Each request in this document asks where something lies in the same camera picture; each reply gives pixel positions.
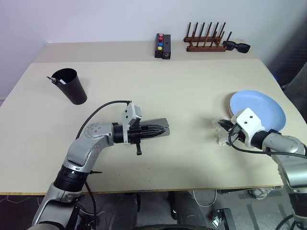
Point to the black box with coloured buttons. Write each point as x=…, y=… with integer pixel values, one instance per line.
x=159, y=51

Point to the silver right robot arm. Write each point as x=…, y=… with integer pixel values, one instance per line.
x=285, y=143

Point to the clear plastic wrap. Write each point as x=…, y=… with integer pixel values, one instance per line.
x=219, y=137

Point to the small white grey object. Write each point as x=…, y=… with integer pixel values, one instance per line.
x=261, y=192

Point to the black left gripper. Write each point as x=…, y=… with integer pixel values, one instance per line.
x=135, y=131

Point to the black plastic cup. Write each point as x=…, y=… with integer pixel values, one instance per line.
x=72, y=91

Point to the black sunglasses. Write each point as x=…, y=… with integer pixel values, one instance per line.
x=241, y=47

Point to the grey fabric chair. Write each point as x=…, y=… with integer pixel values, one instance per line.
x=297, y=83

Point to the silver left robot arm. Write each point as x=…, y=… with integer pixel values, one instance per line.
x=96, y=134

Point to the grey case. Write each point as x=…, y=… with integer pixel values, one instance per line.
x=160, y=121

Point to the white marker pen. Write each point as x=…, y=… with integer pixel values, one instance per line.
x=62, y=82

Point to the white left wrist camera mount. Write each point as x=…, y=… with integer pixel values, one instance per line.
x=129, y=112

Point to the silver pen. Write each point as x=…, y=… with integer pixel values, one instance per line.
x=53, y=79

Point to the blue round plate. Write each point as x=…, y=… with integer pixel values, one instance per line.
x=263, y=105

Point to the dark grey rounded shape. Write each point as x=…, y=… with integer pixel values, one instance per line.
x=117, y=210
x=187, y=210

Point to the brown wooden peg rack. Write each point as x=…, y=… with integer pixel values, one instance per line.
x=206, y=48

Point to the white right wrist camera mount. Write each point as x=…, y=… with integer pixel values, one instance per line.
x=249, y=122

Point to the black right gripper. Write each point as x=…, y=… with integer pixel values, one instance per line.
x=240, y=137

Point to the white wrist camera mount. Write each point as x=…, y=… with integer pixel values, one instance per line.
x=249, y=122
x=129, y=112

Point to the black metal floor bracket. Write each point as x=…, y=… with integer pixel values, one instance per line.
x=225, y=216

